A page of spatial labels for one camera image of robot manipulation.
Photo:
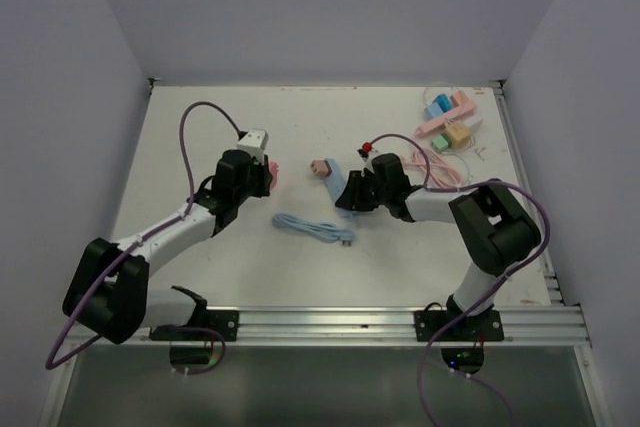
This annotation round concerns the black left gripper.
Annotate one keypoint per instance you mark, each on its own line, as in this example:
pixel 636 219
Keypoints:
pixel 261 167

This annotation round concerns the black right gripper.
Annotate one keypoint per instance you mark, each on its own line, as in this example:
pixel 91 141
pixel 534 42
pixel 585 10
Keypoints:
pixel 352 198

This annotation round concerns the light blue power strip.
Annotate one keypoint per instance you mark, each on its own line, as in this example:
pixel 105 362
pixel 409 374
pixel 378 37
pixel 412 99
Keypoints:
pixel 334 180

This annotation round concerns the pink adapter plug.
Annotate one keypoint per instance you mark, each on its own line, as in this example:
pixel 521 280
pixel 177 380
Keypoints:
pixel 273 168

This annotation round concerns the brown pink USB charger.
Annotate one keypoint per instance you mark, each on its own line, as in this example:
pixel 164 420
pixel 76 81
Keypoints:
pixel 320 168

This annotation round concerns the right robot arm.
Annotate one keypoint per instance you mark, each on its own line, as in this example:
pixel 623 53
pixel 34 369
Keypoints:
pixel 496 230

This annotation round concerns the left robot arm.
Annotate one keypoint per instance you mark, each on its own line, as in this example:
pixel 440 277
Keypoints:
pixel 109 293

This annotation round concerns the green charger plug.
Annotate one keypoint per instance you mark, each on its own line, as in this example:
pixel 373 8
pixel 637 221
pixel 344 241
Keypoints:
pixel 440 143

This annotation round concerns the light blue charger plug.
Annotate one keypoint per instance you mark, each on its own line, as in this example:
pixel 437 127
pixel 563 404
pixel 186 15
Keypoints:
pixel 433 110

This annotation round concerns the yellow cube socket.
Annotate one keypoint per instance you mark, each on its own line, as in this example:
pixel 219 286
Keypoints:
pixel 459 135

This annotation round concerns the blue cube socket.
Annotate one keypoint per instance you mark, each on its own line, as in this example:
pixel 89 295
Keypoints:
pixel 444 102

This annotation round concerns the pink power strip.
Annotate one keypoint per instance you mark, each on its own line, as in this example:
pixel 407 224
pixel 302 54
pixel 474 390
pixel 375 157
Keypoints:
pixel 462 106

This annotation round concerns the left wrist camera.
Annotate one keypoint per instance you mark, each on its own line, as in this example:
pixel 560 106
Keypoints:
pixel 253 141

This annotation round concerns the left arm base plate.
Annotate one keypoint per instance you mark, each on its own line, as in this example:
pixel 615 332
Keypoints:
pixel 224 322

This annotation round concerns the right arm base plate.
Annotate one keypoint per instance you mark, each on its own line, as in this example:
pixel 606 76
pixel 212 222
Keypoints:
pixel 486 326

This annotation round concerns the aluminium front rail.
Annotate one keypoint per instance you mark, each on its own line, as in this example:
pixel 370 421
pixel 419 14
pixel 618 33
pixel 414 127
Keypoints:
pixel 535 326

